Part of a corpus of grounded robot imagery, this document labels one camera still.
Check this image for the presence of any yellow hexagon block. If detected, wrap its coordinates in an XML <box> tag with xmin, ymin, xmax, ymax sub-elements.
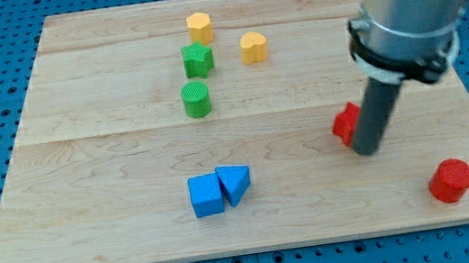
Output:
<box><xmin>186</xmin><ymin>12</ymin><xmax>214</xmax><ymax>45</ymax></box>

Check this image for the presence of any blue cube block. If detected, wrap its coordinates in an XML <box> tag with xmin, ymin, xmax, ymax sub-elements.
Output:
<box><xmin>187</xmin><ymin>173</ymin><xmax>225</xmax><ymax>218</ymax></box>

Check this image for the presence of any red star block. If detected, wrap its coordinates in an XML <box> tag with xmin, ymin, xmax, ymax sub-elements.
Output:
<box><xmin>331</xmin><ymin>102</ymin><xmax>361</xmax><ymax>147</ymax></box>

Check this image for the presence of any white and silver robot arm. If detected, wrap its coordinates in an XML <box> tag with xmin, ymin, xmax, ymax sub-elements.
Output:
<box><xmin>347</xmin><ymin>0</ymin><xmax>469</xmax><ymax>155</ymax></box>

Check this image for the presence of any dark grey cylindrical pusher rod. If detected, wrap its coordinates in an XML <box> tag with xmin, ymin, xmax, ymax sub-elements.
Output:
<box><xmin>350</xmin><ymin>78</ymin><xmax>402</xmax><ymax>156</ymax></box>

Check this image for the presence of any red cylinder block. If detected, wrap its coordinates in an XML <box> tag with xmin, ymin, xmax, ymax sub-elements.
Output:
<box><xmin>428</xmin><ymin>158</ymin><xmax>469</xmax><ymax>204</ymax></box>

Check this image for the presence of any green cylinder block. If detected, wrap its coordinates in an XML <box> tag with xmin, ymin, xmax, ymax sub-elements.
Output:
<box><xmin>180</xmin><ymin>81</ymin><xmax>212</xmax><ymax>119</ymax></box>

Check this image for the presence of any green star block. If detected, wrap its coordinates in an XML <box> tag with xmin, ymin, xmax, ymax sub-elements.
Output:
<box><xmin>180</xmin><ymin>41</ymin><xmax>214</xmax><ymax>78</ymax></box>

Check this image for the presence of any blue triangle block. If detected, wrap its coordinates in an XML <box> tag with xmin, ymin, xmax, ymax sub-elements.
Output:
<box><xmin>215</xmin><ymin>165</ymin><xmax>251</xmax><ymax>207</ymax></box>

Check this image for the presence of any light wooden board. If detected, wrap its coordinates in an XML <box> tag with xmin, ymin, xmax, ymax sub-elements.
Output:
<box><xmin>0</xmin><ymin>0</ymin><xmax>469</xmax><ymax>263</ymax></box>

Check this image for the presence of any yellow heart block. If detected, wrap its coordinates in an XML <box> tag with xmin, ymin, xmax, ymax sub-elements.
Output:
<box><xmin>239</xmin><ymin>32</ymin><xmax>268</xmax><ymax>65</ymax></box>

